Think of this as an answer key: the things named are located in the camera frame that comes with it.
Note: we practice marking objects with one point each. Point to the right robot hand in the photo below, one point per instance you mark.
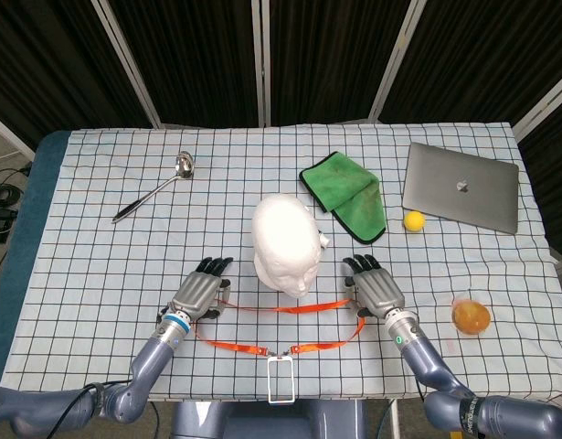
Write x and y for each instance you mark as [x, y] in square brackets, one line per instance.
[376, 288]

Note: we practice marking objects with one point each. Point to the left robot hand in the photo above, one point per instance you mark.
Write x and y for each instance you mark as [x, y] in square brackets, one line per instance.
[198, 290]

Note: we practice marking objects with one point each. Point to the white framed badge holder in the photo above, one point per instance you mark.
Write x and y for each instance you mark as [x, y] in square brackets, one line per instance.
[280, 401]

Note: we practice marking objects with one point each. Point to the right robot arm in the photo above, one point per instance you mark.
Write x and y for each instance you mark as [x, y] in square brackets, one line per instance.
[422, 356]

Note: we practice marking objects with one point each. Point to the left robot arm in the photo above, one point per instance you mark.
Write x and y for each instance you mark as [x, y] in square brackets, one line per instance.
[152, 352]

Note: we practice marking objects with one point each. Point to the white foam mannequin head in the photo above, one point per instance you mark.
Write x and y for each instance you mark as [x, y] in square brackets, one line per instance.
[285, 238]

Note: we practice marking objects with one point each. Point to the blue checked tablecloth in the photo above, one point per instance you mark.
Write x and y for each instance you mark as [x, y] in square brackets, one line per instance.
[125, 274]

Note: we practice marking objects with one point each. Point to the yellow ball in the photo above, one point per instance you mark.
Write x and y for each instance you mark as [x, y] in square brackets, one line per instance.
[414, 222]

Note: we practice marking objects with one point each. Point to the orange fruit in wrap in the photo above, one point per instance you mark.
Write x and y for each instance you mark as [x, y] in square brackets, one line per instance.
[471, 318]

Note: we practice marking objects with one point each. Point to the green microfibre cloth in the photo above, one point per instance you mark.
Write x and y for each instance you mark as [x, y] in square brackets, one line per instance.
[344, 187]

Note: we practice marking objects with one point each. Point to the grey closed laptop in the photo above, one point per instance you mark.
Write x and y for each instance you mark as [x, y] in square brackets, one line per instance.
[459, 187]

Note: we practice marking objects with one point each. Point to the grey robot torso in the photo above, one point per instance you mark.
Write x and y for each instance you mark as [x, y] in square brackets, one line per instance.
[262, 423]

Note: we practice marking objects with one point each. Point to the blue padded table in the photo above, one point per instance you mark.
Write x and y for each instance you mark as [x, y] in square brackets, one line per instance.
[34, 183]

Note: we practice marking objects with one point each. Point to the black folding screen panel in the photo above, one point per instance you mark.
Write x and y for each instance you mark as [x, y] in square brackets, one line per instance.
[56, 68]
[331, 59]
[550, 151]
[194, 59]
[481, 59]

